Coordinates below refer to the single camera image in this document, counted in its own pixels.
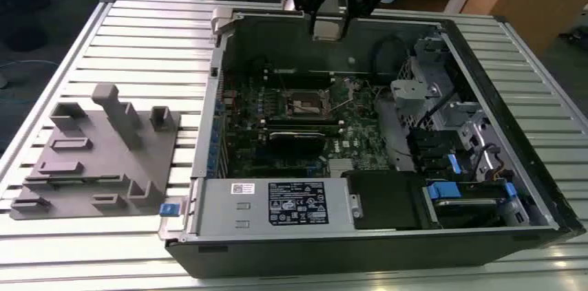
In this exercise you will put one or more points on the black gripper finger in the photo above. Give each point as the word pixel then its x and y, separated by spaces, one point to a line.
pixel 315 26
pixel 363 5

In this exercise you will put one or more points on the CPU socket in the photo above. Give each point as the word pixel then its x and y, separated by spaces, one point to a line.
pixel 305 105

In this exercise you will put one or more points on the metal drive cage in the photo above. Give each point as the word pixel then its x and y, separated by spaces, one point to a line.
pixel 411 93

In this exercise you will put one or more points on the green motherboard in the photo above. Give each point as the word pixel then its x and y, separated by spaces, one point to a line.
pixel 363 139

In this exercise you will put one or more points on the black graphics card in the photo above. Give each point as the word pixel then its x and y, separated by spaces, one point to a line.
pixel 296 146

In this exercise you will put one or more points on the silver chipset heatsink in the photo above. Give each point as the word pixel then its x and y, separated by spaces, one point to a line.
pixel 343 164

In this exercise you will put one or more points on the black disk bay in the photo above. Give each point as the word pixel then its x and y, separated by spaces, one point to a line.
pixel 432 146

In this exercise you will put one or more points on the office chair base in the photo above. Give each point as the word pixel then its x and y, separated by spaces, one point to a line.
pixel 579 34

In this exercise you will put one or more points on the blue disk bay clip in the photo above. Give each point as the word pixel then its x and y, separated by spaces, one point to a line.
pixel 454 163

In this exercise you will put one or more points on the blue disk carrier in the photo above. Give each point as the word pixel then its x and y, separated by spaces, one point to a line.
pixel 443 190

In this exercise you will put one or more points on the grey power supply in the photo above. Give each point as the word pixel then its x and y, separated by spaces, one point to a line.
pixel 221 215

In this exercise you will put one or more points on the silver hard disk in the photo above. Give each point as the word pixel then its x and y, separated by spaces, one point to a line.
pixel 464 202

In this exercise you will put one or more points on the grey parts rack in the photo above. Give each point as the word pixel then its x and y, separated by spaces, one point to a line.
pixel 106 167

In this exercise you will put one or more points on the blue case latch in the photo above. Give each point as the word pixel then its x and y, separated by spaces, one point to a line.
pixel 169 210

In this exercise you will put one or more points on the black office chair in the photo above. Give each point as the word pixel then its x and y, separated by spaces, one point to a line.
pixel 23 12

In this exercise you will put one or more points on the black PC case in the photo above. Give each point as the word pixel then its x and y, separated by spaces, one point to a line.
pixel 368 256

